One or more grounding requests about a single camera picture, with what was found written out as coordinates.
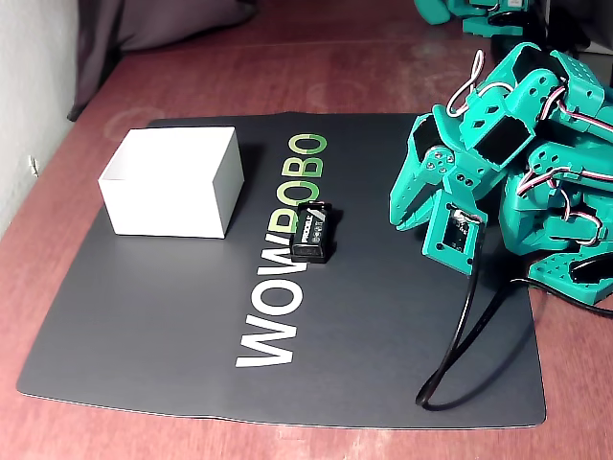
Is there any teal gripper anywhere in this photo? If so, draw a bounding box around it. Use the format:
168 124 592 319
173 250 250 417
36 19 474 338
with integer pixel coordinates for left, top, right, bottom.
388 112 490 232

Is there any small black battery pack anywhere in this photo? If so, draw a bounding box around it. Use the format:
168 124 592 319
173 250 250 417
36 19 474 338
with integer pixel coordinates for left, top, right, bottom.
289 200 344 264

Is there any white open cardboard box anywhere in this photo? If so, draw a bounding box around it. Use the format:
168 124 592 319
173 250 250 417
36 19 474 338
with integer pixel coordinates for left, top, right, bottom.
98 126 245 240

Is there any black mat with WOWROBO print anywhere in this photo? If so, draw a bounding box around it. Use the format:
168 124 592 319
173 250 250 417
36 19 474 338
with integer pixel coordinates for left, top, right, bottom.
15 111 547 429

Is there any grey cloth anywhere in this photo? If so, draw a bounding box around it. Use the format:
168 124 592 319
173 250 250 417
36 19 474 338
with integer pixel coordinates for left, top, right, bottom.
66 0 260 124

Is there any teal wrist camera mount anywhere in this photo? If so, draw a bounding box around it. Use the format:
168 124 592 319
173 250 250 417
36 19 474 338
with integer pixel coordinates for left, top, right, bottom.
420 189 488 278

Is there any red and white servo wire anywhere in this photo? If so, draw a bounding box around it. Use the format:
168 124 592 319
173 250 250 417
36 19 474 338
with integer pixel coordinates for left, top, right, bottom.
516 167 603 250

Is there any white servo wire loop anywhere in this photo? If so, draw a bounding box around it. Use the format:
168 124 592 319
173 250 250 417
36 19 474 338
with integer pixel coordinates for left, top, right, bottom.
447 47 513 117

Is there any black camera cable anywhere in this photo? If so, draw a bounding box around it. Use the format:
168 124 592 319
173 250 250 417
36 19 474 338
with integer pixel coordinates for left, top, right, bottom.
414 218 613 412

